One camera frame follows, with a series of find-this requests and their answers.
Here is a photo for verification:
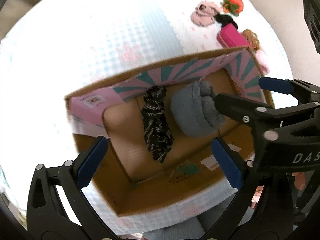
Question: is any grey plush slipper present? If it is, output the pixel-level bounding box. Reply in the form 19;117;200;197
170;81;225;138

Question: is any brown plush toy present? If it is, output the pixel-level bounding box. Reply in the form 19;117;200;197
241;29;270;75

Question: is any magenta fabric pouch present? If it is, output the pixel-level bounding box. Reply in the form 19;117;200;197
217;23;250;48

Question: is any black patterned scrunchie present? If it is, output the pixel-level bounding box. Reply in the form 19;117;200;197
141;86;174;163

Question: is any person's right hand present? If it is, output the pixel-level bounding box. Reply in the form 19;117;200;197
251;172;306;209

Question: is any black fuzzy scrunchie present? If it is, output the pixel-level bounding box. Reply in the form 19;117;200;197
215;14;238;30

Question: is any pink folded cloth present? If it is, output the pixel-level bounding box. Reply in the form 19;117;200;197
190;1;222;27

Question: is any cardboard box with pink flaps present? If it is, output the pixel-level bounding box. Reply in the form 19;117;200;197
65;47;273;216

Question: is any blue checkered floral blanket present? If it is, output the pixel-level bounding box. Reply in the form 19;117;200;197
0;0;296;238

